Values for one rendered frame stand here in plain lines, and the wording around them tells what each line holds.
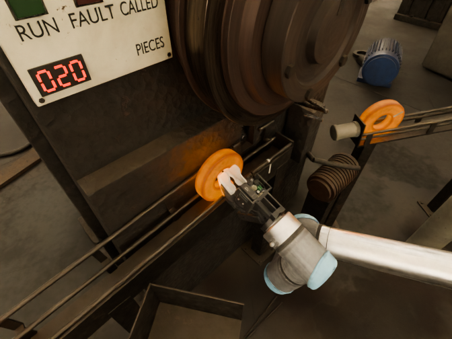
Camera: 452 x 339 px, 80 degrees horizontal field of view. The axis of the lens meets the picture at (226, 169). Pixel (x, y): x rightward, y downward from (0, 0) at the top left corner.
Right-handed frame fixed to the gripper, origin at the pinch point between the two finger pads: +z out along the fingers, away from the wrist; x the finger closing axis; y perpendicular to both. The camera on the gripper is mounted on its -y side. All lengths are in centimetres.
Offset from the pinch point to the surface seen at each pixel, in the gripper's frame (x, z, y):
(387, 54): -218, 18, -53
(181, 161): 8.0, 6.8, 3.7
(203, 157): 1.0, 5.9, 0.5
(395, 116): -66, -22, 2
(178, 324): 30.3, -21.7, -9.7
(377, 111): -59, -16, 4
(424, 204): -115, -70, -60
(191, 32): 4.9, 10.3, 35.9
